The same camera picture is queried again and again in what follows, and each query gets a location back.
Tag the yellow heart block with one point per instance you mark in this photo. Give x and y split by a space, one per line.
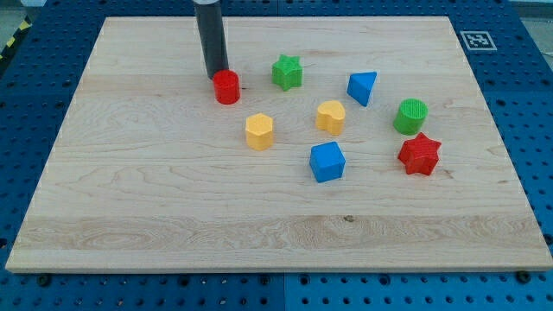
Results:
330 117

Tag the green cylinder block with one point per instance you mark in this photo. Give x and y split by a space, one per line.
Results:
410 117

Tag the red star block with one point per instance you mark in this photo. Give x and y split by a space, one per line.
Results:
419 155

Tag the blue cube block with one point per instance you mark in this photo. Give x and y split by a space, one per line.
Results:
327 161

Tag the light wooden board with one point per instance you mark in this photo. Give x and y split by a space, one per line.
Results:
150 174

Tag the white fiducial marker tag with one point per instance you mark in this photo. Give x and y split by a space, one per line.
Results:
476 40

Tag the red cylinder block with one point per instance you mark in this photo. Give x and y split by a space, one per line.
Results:
226 87

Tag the green star block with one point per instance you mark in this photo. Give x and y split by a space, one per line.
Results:
287 72

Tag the yellow black hazard tape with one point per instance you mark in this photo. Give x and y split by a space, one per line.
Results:
16 39

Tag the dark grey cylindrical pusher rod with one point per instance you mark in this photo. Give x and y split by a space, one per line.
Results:
208 14

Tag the yellow hexagon block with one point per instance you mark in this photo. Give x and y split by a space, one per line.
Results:
259 131

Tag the blue triangle block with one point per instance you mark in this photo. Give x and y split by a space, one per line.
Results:
360 87

